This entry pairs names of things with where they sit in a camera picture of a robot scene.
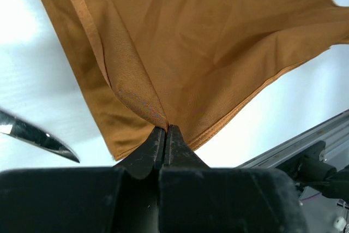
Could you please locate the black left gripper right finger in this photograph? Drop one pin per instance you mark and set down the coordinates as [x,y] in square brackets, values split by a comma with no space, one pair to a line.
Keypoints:
[196,198]

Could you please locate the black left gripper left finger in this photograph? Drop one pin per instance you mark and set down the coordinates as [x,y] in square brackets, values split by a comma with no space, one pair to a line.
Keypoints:
[122,198]

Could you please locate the orange brown cloth napkin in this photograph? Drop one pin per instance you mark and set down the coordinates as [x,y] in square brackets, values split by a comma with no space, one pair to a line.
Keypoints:
[142,64]

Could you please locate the aluminium table frame rail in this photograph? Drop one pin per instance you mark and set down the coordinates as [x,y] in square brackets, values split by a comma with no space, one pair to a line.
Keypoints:
[305,140]

